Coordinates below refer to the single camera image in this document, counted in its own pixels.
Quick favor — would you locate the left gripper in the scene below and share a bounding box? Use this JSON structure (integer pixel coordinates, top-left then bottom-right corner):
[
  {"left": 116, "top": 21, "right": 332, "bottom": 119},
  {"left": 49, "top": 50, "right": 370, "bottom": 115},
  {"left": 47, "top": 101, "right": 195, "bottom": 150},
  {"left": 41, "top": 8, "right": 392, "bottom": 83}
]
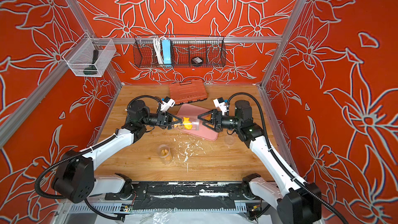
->
[{"left": 140, "top": 114, "right": 183, "bottom": 131}]

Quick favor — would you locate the clear cookie jar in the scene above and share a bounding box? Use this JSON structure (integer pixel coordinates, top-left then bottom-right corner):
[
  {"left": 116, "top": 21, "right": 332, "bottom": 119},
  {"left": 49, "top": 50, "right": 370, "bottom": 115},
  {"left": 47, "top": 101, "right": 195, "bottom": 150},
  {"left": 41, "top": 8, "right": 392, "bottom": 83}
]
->
[
  {"left": 178, "top": 116, "right": 201, "bottom": 131},
  {"left": 157, "top": 144, "right": 173, "bottom": 164}
]

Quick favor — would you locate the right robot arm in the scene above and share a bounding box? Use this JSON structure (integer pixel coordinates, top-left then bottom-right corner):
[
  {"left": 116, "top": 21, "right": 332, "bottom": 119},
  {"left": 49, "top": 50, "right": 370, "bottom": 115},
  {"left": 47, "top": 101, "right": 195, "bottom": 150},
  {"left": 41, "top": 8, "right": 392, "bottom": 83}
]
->
[{"left": 198, "top": 98, "right": 347, "bottom": 224}]

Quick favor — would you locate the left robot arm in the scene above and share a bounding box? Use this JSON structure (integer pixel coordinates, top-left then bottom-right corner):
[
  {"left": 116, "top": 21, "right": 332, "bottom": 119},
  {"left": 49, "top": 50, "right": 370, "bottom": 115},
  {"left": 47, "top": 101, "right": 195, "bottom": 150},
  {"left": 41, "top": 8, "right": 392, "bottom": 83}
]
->
[{"left": 34, "top": 95, "right": 182, "bottom": 203}]

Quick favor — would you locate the clear cookie jar front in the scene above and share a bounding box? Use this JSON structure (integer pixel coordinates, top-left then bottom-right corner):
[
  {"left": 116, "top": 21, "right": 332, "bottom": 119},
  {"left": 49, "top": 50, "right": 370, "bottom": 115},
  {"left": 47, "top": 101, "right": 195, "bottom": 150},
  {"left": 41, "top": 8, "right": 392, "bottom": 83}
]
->
[{"left": 157, "top": 144, "right": 173, "bottom": 164}]

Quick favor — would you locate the pink plastic tray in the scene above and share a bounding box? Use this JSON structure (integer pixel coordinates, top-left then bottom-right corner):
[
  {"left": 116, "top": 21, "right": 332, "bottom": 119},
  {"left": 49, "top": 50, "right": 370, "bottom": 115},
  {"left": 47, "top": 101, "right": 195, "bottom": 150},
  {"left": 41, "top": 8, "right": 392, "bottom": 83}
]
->
[{"left": 177, "top": 104, "right": 218, "bottom": 141}]

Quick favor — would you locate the orange tool case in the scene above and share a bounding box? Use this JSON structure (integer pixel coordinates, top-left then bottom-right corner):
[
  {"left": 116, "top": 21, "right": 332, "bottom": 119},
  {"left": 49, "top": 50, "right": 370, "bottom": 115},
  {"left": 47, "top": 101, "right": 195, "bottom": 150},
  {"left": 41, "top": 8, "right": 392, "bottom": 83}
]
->
[{"left": 169, "top": 79, "right": 208, "bottom": 105}]

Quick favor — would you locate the small black box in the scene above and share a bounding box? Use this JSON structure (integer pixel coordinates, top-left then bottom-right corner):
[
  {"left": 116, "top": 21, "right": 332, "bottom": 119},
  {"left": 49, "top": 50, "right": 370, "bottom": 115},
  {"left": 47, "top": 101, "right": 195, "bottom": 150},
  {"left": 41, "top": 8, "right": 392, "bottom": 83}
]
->
[{"left": 191, "top": 57, "right": 204, "bottom": 67}]

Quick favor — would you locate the light blue box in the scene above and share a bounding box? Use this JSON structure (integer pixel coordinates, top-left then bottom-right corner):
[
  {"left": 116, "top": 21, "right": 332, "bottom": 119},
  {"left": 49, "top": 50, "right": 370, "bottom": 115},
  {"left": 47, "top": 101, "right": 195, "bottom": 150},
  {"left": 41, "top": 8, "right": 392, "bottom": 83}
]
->
[{"left": 162, "top": 39, "right": 172, "bottom": 66}]

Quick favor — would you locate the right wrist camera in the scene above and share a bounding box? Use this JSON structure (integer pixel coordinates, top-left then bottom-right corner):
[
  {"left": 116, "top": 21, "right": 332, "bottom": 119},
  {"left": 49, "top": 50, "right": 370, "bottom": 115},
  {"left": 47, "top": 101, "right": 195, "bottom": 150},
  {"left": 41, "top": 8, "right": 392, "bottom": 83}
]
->
[{"left": 213, "top": 97, "right": 229, "bottom": 115}]

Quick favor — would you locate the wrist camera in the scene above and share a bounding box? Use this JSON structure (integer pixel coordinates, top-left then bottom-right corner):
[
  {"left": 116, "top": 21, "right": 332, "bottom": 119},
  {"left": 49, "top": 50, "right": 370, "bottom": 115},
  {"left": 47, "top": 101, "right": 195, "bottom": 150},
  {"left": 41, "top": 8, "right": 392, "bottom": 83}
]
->
[
  {"left": 160, "top": 96, "right": 175, "bottom": 112},
  {"left": 213, "top": 97, "right": 229, "bottom": 115}
]

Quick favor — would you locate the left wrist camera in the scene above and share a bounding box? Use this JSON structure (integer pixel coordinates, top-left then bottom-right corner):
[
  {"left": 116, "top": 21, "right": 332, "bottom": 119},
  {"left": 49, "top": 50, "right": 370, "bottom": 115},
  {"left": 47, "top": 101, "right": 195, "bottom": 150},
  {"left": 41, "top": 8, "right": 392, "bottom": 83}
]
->
[{"left": 160, "top": 96, "right": 175, "bottom": 112}]

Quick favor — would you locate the black wire wall basket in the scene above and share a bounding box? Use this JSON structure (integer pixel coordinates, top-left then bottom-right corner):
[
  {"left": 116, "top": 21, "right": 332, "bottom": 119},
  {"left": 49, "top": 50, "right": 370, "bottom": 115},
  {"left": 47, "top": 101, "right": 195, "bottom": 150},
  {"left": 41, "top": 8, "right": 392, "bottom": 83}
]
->
[{"left": 133, "top": 35, "right": 227, "bottom": 68}]

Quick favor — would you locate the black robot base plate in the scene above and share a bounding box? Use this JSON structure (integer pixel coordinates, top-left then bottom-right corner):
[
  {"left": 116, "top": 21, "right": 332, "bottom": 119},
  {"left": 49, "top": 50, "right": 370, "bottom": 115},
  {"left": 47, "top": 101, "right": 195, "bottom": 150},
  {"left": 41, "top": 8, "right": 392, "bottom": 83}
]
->
[{"left": 105, "top": 181, "right": 267, "bottom": 213}]

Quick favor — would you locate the white coiled cable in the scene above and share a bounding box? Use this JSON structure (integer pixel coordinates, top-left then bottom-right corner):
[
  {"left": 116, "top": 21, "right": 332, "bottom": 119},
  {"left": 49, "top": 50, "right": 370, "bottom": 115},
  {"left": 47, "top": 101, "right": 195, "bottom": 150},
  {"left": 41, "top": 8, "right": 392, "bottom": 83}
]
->
[{"left": 153, "top": 37, "right": 164, "bottom": 65}]

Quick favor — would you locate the clear acrylic wall box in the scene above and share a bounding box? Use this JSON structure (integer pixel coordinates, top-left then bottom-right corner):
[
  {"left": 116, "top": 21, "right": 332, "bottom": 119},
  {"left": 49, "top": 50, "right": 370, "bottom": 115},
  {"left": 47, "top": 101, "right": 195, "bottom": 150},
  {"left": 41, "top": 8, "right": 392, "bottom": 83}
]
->
[{"left": 62, "top": 33, "right": 116, "bottom": 77}]

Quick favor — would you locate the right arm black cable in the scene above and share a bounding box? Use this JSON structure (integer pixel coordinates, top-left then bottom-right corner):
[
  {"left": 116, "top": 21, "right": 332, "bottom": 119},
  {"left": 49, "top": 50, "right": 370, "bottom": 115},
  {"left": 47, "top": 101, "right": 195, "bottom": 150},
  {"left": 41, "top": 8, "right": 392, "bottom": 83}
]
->
[{"left": 227, "top": 92, "right": 349, "bottom": 224}]

